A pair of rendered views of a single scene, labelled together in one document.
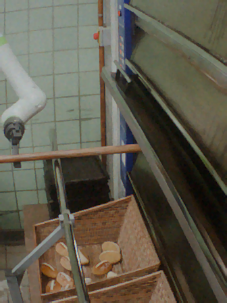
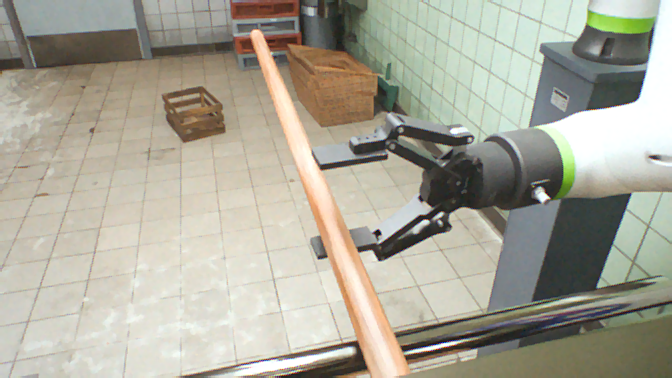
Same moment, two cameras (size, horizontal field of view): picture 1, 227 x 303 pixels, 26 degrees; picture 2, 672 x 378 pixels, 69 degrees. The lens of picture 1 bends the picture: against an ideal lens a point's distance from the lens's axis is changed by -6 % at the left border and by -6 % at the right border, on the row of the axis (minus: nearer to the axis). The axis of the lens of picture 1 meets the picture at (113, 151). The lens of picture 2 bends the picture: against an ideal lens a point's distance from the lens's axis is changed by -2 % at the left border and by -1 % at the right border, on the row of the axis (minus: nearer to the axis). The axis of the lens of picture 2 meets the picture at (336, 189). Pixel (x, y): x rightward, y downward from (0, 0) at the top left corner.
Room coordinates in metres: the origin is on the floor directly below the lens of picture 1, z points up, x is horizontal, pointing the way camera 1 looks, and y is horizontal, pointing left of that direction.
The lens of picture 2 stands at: (1.64, -0.08, 1.52)
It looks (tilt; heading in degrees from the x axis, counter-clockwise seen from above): 32 degrees down; 85
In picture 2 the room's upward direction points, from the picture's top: straight up
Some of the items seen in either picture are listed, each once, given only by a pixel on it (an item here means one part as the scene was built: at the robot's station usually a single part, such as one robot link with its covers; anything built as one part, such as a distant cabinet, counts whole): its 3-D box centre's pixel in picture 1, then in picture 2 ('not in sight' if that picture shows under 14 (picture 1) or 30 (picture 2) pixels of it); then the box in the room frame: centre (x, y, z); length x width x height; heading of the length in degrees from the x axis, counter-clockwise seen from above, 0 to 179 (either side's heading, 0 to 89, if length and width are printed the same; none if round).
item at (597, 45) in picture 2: not in sight; (637, 38); (2.36, 0.90, 1.23); 0.26 x 0.15 x 0.06; 5
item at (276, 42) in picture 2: not in sight; (266, 37); (1.43, 4.65, 0.23); 0.60 x 0.40 x 0.16; 9
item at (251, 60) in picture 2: not in sight; (267, 53); (1.43, 4.65, 0.08); 0.60 x 0.40 x 0.16; 11
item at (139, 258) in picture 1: (90, 257); not in sight; (1.69, 0.11, 0.72); 0.56 x 0.49 x 0.28; 9
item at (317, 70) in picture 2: not in sight; (331, 68); (1.93, 3.41, 0.32); 0.56 x 0.49 x 0.28; 107
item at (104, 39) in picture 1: (105, 36); not in sight; (2.63, 0.04, 1.46); 0.10 x 0.07 x 0.10; 9
